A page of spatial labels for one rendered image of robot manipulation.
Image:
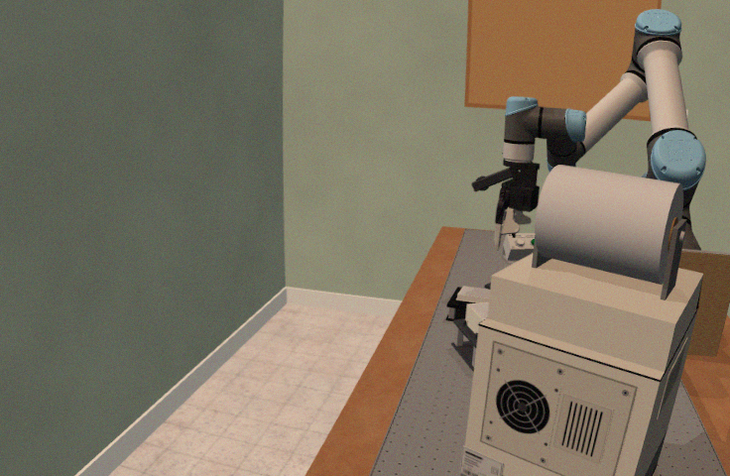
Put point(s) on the beige horizontal cylinder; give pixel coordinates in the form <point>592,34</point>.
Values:
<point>610,222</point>

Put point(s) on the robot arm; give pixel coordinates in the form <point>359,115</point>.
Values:
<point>673,155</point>

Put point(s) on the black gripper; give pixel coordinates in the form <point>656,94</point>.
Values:
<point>514,194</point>

